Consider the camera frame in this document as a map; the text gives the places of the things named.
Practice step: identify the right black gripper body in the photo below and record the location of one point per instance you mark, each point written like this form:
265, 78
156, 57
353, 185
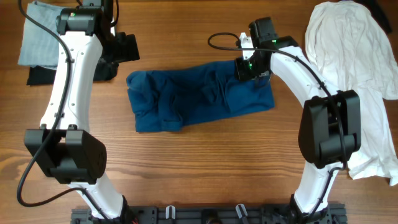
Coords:
247, 72

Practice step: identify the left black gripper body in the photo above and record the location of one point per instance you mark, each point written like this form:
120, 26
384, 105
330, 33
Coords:
120, 50

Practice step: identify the dark blue t-shirt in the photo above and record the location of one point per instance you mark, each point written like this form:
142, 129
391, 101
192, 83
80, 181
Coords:
168, 100

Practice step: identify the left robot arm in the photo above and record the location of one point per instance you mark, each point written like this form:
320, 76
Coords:
62, 146

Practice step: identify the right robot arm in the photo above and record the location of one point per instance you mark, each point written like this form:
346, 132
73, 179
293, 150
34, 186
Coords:
330, 128

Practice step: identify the folded black garment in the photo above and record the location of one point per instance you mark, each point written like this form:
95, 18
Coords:
45, 76

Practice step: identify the folded light blue jeans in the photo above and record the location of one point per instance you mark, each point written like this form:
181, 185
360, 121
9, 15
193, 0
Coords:
39, 48

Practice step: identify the white shirt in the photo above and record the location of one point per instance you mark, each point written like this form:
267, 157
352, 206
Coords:
352, 51

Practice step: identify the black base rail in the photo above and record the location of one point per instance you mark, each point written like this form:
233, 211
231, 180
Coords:
217, 214

